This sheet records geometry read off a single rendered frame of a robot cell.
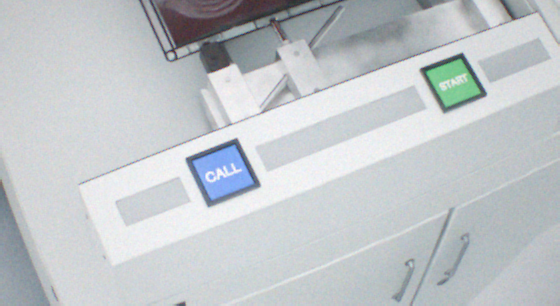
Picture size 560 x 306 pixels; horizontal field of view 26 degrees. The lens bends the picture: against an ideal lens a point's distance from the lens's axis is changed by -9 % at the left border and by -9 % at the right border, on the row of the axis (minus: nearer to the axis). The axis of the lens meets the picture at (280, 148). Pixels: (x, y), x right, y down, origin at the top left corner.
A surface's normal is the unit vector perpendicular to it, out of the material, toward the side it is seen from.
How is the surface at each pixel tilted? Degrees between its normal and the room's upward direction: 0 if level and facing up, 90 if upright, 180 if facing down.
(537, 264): 0
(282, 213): 90
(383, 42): 0
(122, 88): 0
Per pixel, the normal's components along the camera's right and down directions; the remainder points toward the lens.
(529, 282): 0.05, -0.47
